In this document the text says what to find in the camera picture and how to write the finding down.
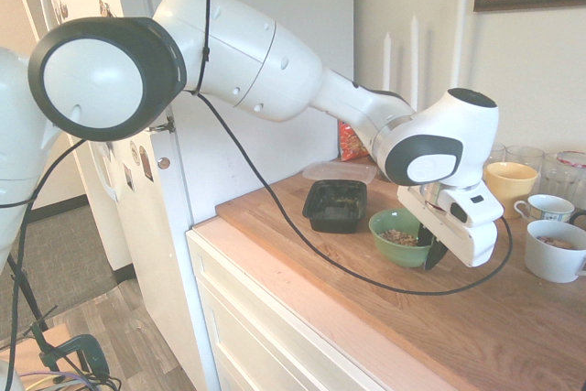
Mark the black camera stand pole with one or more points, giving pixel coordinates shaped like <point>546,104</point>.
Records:
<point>27,290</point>

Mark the clear drinking glass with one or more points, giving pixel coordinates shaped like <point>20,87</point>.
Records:
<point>524,157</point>
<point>496,154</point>

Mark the small fridge magnet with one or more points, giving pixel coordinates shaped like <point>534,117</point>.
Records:
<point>105,7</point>
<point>128,177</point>

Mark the dark green screw clamp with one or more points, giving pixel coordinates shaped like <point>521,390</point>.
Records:
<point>87,350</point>

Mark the patterned white cup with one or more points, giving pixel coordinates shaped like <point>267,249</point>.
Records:
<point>549,212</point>

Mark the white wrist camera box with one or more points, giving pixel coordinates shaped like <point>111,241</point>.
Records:
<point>476,210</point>

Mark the white taper candle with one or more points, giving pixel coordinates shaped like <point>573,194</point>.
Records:
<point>414,57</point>
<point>387,61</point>
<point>460,38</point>

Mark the yellow mug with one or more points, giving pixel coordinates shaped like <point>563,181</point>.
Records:
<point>508,189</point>

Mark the green ceramic bowl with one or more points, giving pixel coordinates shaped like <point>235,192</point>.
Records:
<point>398,256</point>

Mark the large white mug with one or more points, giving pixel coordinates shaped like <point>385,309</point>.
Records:
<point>549,258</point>

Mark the black plastic food box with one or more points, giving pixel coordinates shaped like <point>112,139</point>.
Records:
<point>334,221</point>

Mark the white drawer cabinet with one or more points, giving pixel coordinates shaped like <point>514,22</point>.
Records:
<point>256,318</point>

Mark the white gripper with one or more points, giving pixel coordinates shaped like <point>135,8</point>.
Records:
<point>476,244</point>

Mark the round metal fridge magnet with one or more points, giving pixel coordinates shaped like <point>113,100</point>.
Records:
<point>164,163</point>

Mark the robot mounting table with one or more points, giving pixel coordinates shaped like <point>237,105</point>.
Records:
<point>55,333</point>

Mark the clear plastic lid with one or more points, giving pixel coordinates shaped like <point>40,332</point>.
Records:
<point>339,171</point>

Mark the colourful jar with black lid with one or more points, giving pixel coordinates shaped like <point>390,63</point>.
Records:
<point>352,146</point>

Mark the red picture fridge magnet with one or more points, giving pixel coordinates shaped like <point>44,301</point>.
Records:
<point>144,161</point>

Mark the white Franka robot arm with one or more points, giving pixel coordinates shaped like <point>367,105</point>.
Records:
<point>256,66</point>

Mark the clear drinking glasses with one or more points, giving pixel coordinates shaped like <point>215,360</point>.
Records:
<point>570,159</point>

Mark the brown cereal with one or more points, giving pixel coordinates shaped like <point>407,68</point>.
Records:
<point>400,237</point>

